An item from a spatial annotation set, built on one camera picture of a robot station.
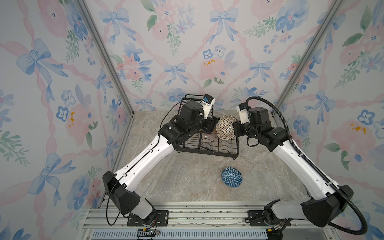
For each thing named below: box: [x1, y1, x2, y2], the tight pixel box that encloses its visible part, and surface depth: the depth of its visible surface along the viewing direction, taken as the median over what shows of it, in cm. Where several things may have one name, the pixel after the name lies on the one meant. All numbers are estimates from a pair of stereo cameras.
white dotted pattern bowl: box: [216, 115, 238, 140], surface depth 78 cm
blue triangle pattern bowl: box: [221, 167, 243, 188], surface depth 87 cm
